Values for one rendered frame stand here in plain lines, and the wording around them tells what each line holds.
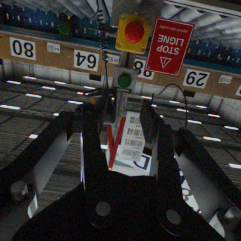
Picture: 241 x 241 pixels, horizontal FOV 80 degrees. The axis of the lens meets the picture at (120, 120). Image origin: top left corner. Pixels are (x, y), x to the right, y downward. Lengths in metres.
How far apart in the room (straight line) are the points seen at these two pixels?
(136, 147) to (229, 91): 0.93
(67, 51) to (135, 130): 0.77
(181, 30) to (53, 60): 0.87
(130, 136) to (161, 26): 0.33
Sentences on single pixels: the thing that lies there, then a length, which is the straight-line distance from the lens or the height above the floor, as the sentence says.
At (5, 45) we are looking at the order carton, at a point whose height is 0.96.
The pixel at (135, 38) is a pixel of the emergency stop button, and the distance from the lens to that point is 0.33.
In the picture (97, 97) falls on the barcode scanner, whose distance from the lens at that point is 0.41.
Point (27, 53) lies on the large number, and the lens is 1.21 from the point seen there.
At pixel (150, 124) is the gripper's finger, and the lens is 0.15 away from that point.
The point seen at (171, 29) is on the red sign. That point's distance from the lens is 0.45.
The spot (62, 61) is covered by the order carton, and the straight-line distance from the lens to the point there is 1.11.
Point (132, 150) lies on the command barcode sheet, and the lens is 0.55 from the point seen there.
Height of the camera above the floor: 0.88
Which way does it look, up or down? 25 degrees up
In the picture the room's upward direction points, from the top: 170 degrees counter-clockwise
